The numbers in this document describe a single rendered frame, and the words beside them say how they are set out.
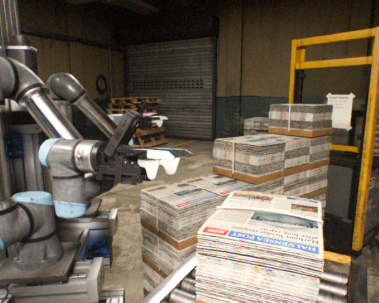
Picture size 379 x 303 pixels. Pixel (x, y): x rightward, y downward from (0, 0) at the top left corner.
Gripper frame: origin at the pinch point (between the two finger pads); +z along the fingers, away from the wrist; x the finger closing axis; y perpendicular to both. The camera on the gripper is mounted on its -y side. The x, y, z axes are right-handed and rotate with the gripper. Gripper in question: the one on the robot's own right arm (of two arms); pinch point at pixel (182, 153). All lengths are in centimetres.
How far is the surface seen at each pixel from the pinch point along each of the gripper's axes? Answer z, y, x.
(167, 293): -9.4, 41.6, -18.2
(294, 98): 20, -42, -238
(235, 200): 6.0, 16.0, -34.6
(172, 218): -33, 38, -79
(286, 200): 21.1, 15.2, -39.4
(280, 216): 19.8, 17.3, -26.4
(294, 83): 20, -55, -236
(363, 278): 45, 38, -44
